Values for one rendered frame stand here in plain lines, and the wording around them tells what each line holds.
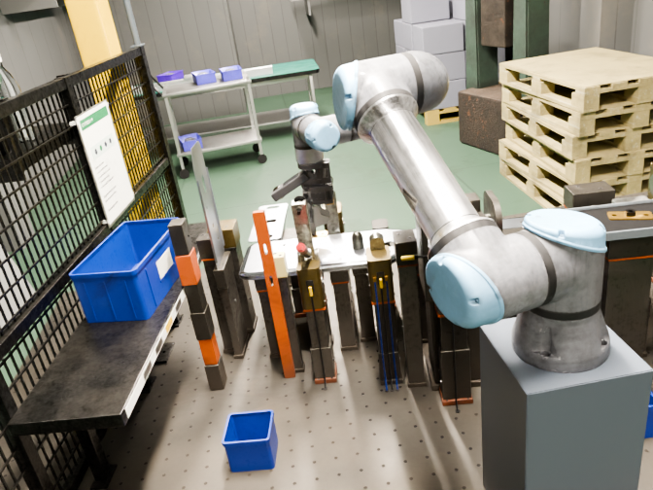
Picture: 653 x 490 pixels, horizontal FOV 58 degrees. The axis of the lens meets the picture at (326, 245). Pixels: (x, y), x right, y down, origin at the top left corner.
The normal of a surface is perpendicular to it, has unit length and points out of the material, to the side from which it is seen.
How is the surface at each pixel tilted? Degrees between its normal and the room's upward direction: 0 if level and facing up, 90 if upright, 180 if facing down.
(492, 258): 33
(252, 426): 90
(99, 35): 90
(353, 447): 0
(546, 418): 90
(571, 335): 73
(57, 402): 0
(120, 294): 90
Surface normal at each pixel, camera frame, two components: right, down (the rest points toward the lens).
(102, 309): -0.11, 0.44
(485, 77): 0.39, 0.33
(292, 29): 0.13, 0.41
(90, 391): -0.13, -0.90
